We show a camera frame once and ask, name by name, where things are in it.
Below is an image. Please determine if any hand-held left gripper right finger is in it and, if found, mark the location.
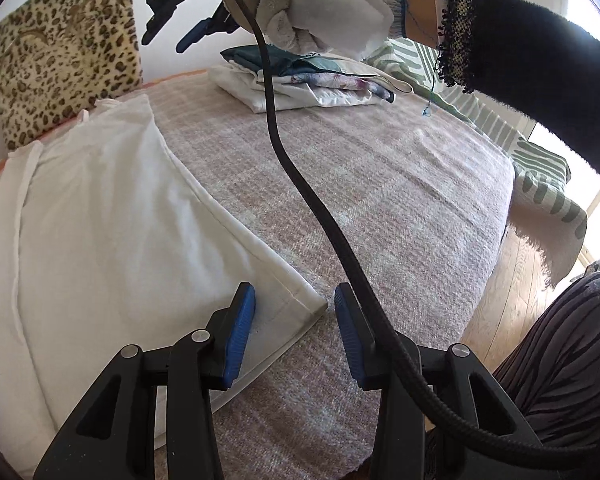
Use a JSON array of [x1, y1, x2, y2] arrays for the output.
[[334, 282, 566, 480]]

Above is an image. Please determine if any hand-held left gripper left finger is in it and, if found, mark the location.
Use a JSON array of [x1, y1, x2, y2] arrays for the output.
[[32, 282, 257, 480]]

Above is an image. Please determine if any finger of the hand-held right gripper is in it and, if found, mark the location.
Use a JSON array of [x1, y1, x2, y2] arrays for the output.
[[141, 0, 217, 45], [176, 10, 241, 54]]

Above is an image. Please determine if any white tank top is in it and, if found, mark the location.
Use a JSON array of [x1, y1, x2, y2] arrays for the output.
[[0, 94, 328, 466]]

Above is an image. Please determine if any person's right forearm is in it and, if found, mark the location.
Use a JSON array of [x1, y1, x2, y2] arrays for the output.
[[399, 0, 600, 196]]

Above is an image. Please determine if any person's right hand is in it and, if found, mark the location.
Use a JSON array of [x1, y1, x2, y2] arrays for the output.
[[222, 0, 406, 58]]

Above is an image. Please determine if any leopard print cushion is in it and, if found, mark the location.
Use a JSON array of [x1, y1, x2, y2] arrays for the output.
[[0, 0, 143, 151]]

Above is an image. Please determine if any folded teal patterned cloth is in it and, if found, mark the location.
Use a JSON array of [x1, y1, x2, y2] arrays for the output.
[[220, 44, 396, 103]]

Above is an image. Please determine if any folded floral cloth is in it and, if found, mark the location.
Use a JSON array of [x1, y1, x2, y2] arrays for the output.
[[280, 72, 396, 103]]

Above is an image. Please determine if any pink plaid bed blanket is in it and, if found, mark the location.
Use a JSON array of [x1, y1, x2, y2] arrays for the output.
[[0, 67, 518, 480]]

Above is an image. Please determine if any dark striped skirt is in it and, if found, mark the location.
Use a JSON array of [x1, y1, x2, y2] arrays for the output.
[[425, 270, 600, 480]]

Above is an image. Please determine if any white green patterned blanket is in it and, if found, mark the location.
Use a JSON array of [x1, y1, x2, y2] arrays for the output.
[[362, 37, 588, 286]]

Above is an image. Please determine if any black cable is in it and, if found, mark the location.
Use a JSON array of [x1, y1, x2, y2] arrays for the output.
[[227, 0, 596, 466]]

